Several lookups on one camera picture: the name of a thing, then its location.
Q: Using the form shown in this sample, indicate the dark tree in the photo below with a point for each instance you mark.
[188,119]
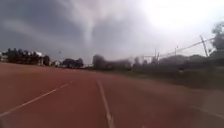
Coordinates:
[98,62]

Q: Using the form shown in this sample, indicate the tall tree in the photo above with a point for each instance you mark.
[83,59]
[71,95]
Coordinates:
[218,40]

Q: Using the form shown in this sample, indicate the grass strip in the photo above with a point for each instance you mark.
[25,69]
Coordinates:
[186,78]

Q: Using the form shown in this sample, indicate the leaning pole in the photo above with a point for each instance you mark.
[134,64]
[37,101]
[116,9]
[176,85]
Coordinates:
[204,46]

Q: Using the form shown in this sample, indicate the dark trees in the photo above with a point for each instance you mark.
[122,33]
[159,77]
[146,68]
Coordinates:
[71,62]

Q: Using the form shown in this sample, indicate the row of trees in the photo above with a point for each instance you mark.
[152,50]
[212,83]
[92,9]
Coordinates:
[23,56]

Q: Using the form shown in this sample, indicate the fence with bushes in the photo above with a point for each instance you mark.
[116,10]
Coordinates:
[173,65]

